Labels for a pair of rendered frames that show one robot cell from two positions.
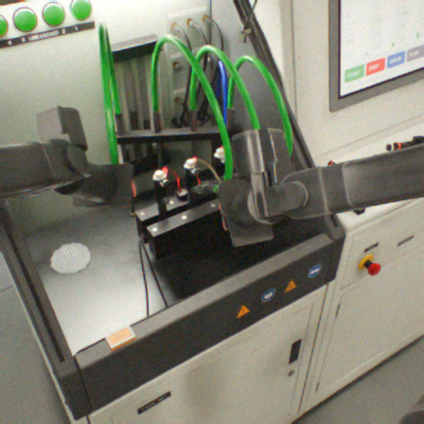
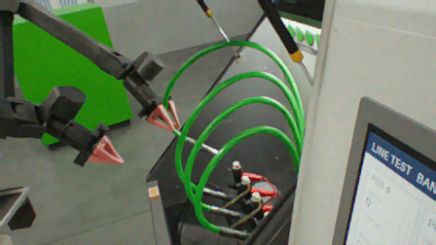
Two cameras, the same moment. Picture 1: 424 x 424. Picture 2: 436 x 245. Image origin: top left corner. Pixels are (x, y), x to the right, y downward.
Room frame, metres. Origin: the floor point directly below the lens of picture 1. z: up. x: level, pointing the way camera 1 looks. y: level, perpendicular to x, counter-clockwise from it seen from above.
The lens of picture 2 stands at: (1.19, -0.74, 1.64)
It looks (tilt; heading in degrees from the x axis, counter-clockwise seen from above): 24 degrees down; 112
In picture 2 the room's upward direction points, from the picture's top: 11 degrees counter-clockwise
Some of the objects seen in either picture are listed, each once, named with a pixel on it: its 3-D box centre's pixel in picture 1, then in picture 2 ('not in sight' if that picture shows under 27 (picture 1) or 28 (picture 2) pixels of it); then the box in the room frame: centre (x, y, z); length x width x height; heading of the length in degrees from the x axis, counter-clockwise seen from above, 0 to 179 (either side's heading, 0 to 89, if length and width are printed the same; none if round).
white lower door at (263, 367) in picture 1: (219, 414); not in sight; (0.65, -0.01, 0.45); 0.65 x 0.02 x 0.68; 122
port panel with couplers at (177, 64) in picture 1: (191, 61); not in sight; (1.22, 0.06, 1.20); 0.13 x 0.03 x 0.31; 122
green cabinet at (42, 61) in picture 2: not in sight; (69, 73); (-1.85, 2.70, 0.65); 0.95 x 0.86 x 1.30; 43
